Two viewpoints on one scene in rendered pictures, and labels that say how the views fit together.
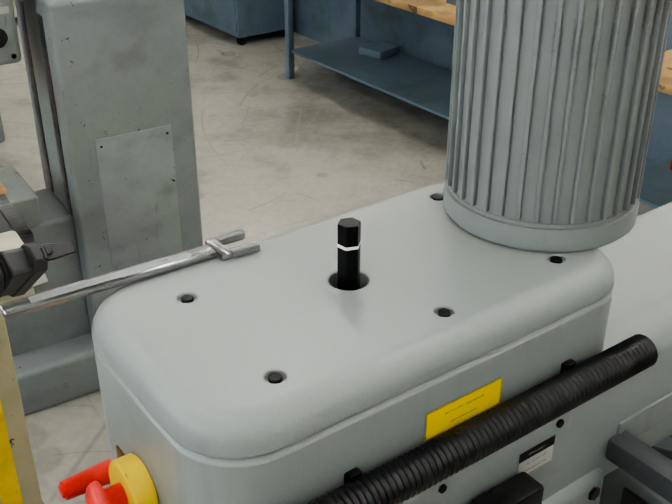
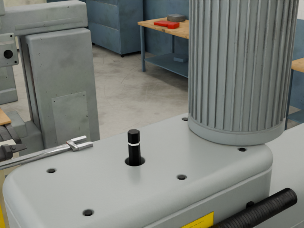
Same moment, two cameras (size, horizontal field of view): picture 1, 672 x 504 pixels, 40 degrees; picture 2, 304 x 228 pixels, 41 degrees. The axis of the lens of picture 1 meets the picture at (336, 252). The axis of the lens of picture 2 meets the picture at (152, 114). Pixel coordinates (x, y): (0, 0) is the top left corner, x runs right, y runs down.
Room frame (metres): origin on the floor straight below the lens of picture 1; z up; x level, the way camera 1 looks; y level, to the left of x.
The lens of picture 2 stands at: (0.10, -0.07, 2.27)
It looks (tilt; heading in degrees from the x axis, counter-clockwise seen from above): 24 degrees down; 3
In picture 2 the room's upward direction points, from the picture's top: 2 degrees counter-clockwise
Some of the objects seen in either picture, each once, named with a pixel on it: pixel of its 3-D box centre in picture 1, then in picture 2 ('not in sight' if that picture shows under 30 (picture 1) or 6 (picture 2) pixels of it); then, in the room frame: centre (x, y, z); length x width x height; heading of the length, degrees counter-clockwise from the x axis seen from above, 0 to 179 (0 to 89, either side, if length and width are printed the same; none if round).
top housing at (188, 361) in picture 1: (360, 345); (143, 194); (0.74, -0.02, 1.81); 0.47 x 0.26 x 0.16; 126
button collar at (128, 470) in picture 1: (133, 489); not in sight; (0.60, 0.17, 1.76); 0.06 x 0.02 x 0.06; 36
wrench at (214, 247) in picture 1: (134, 273); (27, 158); (0.74, 0.19, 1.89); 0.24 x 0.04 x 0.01; 123
